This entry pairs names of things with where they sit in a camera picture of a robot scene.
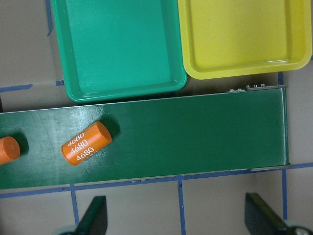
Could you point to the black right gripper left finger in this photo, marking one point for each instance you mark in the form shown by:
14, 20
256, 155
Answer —
94, 221

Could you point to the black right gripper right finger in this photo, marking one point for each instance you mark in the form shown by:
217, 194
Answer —
261, 219

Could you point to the orange 4680 battery cylinder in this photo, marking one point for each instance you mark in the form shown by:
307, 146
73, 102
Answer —
86, 143

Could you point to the plain orange cylinder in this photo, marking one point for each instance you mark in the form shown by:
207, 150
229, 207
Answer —
9, 150

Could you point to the green conveyor belt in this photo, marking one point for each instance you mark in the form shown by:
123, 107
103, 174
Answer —
151, 138

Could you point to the green plastic tray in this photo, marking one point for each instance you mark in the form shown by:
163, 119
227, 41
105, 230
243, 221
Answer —
112, 49

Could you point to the yellow plastic tray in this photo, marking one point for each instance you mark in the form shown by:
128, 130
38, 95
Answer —
227, 38

